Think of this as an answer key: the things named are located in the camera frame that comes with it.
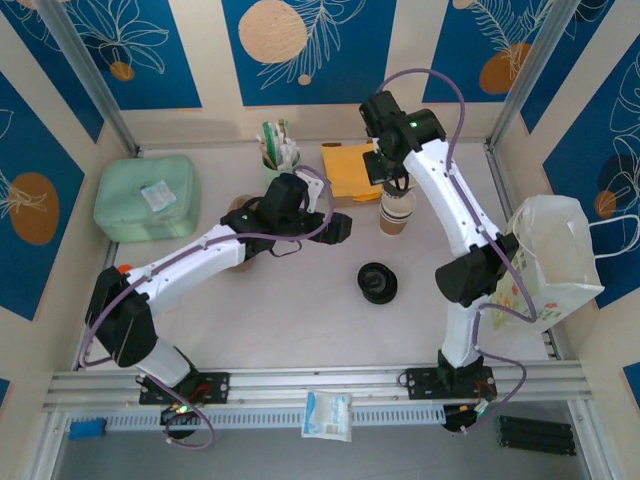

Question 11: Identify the aluminium front rail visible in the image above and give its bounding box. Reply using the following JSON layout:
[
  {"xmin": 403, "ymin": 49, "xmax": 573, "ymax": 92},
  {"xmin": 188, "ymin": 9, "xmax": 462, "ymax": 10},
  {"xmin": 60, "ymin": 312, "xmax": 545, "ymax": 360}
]
[{"xmin": 42, "ymin": 360, "xmax": 595, "ymax": 414}]

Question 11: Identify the blue plastic clip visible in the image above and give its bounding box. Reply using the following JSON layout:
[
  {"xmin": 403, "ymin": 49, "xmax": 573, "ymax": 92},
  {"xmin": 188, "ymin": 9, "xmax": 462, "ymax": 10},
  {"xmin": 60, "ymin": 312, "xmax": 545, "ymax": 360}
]
[{"xmin": 68, "ymin": 418, "xmax": 107, "ymax": 441}]

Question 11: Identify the brown pulp cup carrier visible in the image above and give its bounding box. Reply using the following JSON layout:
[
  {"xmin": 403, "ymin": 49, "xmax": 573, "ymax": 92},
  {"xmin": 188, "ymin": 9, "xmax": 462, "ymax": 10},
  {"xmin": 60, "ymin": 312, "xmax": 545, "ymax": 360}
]
[{"xmin": 227, "ymin": 194, "xmax": 262, "ymax": 274}]

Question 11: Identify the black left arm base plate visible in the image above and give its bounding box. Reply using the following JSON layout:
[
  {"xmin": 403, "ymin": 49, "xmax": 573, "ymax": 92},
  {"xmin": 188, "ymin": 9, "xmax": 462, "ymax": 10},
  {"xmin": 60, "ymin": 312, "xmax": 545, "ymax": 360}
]
[{"xmin": 138, "ymin": 370, "xmax": 231, "ymax": 405}]

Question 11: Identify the white blue plastic packet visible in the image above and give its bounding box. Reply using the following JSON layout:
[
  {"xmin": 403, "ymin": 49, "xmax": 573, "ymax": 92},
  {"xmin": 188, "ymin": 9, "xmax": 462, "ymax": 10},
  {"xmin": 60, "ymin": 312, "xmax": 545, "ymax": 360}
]
[{"xmin": 300, "ymin": 389, "xmax": 354, "ymax": 444}]

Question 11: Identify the white paper takeout bag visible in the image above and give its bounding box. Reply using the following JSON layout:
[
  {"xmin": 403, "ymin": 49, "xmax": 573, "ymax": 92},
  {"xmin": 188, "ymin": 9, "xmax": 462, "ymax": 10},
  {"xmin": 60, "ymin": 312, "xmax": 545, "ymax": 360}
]
[{"xmin": 487, "ymin": 194, "xmax": 640, "ymax": 332}]

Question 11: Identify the brown cardboard napkin tray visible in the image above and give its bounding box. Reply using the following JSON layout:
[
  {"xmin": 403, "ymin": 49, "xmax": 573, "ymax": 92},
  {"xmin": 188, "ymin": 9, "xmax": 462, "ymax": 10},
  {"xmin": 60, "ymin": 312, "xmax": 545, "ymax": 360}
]
[{"xmin": 321, "ymin": 141, "xmax": 386, "ymax": 207}]

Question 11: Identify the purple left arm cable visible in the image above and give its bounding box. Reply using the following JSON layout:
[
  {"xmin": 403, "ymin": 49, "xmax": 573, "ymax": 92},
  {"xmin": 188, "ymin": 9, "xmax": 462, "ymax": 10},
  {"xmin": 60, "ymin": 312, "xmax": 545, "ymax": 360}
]
[{"xmin": 79, "ymin": 167, "xmax": 335, "ymax": 450}]

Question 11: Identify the green white sachet stick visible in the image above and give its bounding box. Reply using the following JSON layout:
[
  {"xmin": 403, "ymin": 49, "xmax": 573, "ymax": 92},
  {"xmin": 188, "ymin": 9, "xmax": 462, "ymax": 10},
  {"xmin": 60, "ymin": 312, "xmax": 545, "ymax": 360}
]
[{"xmin": 261, "ymin": 119, "xmax": 281, "ymax": 157}]

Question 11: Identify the black ribbed block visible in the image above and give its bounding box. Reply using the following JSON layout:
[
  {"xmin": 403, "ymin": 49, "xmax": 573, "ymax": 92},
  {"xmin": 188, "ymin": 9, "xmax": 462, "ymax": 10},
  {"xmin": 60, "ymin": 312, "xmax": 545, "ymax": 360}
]
[{"xmin": 496, "ymin": 414, "xmax": 578, "ymax": 457}]

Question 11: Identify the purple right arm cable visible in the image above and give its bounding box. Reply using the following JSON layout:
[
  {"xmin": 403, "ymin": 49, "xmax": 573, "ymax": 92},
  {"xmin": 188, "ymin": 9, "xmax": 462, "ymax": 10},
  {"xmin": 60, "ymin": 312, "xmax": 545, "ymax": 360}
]
[{"xmin": 382, "ymin": 68, "xmax": 539, "ymax": 437}]

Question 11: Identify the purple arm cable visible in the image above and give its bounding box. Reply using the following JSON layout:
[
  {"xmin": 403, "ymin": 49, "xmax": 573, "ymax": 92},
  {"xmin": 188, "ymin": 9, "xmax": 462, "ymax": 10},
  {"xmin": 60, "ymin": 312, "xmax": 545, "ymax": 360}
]
[
  {"xmin": 382, "ymin": 68, "xmax": 539, "ymax": 437},
  {"xmin": 79, "ymin": 167, "xmax": 335, "ymax": 450}
]

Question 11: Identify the brown white paper cup stack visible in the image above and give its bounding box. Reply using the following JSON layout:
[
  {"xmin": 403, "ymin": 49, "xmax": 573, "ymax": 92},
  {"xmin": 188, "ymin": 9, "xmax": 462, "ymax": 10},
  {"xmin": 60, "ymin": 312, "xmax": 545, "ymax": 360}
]
[{"xmin": 378, "ymin": 191, "xmax": 418, "ymax": 236}]

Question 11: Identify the black cup lid stack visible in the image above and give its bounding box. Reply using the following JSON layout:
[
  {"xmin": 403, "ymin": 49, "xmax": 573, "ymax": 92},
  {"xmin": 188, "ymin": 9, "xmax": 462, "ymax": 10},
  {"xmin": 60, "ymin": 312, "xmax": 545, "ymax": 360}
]
[{"xmin": 357, "ymin": 260, "xmax": 400, "ymax": 305}]

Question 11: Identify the grey slotted cable duct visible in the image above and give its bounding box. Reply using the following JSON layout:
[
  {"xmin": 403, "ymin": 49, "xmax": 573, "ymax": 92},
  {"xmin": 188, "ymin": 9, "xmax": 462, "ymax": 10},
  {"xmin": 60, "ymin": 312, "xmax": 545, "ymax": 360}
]
[{"xmin": 64, "ymin": 404, "xmax": 447, "ymax": 432}]

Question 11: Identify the green plastic container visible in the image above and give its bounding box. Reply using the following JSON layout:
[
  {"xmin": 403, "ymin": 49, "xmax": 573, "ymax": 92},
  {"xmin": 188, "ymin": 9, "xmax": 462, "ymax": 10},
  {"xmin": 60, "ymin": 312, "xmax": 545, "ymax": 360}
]
[{"xmin": 93, "ymin": 154, "xmax": 203, "ymax": 245}]

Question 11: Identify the aluminium frame post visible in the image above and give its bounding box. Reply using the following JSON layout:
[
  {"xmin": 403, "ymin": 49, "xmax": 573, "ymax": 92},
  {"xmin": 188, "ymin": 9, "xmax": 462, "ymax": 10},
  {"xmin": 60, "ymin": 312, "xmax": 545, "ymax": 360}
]
[
  {"xmin": 485, "ymin": 0, "xmax": 585, "ymax": 154},
  {"xmin": 35, "ymin": 0, "xmax": 142, "ymax": 157}
]

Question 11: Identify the yellow napkin stack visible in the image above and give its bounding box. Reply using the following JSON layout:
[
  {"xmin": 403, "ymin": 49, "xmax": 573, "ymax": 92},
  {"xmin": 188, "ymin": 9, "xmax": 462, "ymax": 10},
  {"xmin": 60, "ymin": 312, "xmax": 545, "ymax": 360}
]
[{"xmin": 321, "ymin": 143, "xmax": 384, "ymax": 201}]

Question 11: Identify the mint green holder cup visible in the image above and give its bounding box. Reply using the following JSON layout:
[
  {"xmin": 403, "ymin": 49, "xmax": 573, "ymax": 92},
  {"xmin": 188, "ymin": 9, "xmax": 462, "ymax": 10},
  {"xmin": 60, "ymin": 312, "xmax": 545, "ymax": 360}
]
[{"xmin": 262, "ymin": 149, "xmax": 304, "ymax": 189}]

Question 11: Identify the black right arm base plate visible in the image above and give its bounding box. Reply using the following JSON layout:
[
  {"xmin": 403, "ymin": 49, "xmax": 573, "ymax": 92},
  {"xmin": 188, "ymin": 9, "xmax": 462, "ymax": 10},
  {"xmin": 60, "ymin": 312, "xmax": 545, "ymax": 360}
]
[{"xmin": 403, "ymin": 367, "xmax": 498, "ymax": 401}]

